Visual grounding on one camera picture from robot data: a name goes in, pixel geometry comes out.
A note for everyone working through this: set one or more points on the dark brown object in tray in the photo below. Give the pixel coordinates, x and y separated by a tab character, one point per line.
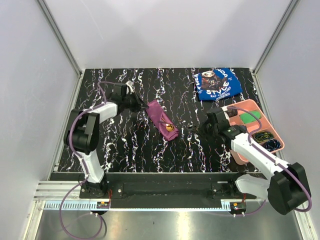
231	112

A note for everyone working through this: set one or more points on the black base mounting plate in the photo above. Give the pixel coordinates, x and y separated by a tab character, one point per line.
175	203

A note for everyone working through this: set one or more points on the green object in tray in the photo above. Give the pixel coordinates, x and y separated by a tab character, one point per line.
250	117

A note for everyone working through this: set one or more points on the blue printed cloth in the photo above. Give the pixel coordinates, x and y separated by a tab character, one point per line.
217	84

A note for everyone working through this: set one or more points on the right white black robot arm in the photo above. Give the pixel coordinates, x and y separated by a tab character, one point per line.
285	186

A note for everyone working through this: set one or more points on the right aluminium frame post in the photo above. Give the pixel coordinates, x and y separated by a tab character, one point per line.
276	34

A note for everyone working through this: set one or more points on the pink compartment tray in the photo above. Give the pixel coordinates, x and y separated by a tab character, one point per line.
260	142

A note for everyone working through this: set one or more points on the magenta cloth napkin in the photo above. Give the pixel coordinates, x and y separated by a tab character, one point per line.
156	114

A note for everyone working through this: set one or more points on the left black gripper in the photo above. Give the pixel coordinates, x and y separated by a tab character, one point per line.
140	104

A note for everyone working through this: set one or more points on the aluminium frame post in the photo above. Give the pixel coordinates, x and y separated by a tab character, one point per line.
44	8
276	34

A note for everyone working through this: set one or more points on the gold spoon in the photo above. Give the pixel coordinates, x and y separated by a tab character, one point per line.
169	127

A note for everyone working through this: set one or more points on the left aluminium frame post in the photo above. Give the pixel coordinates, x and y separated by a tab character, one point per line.
44	8

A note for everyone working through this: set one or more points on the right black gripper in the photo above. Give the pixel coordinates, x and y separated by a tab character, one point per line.
200	129

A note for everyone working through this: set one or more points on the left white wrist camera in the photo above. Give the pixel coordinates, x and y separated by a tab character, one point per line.
129	85

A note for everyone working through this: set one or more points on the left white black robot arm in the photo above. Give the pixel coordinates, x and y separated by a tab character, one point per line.
83	127

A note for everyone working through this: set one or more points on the front aluminium rail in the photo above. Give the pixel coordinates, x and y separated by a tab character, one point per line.
42	190

